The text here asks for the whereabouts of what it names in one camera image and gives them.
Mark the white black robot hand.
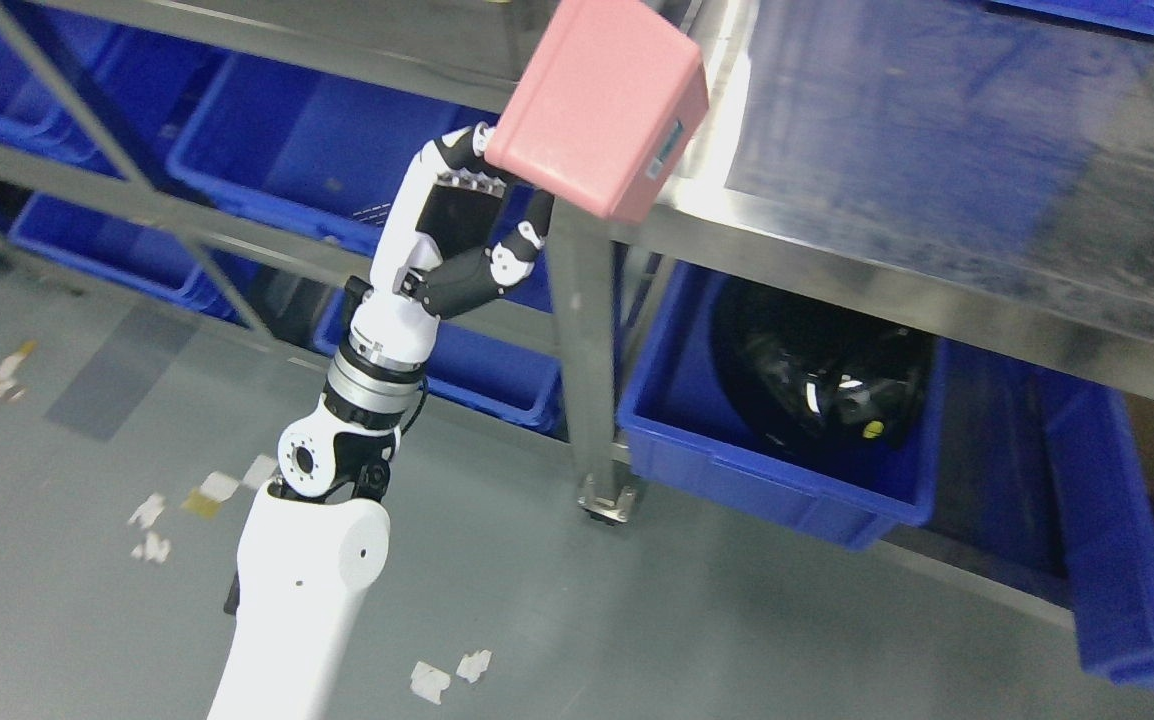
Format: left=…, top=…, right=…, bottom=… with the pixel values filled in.
left=325, top=122, right=554, bottom=397

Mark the pink plastic storage box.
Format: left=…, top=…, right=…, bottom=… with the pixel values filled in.
left=486, top=1, right=709, bottom=225

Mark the blue shelf bin lower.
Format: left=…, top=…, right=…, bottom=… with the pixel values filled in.
left=310, top=255, right=562, bottom=436

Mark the blue shelf bin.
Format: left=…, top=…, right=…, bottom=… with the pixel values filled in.
left=310, top=255, right=562, bottom=436
left=166, top=54, right=499, bottom=256

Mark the blue shelf bin upper left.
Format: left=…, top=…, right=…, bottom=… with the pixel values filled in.
left=166, top=54, right=499, bottom=256

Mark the stainless steel shelf rack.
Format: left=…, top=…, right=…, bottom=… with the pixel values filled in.
left=0, top=0, right=559, bottom=351

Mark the blue bin with helmet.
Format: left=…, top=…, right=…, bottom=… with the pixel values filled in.
left=617, top=263, right=949, bottom=550

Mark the black glossy helmet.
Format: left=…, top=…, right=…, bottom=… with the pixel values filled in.
left=709, top=277, right=938, bottom=462

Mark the stainless steel table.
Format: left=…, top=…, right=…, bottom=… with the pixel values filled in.
left=550, top=1, right=1154, bottom=492

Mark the blue bin with backpack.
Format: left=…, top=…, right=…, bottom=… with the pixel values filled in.
left=1035, top=370, right=1154, bottom=692

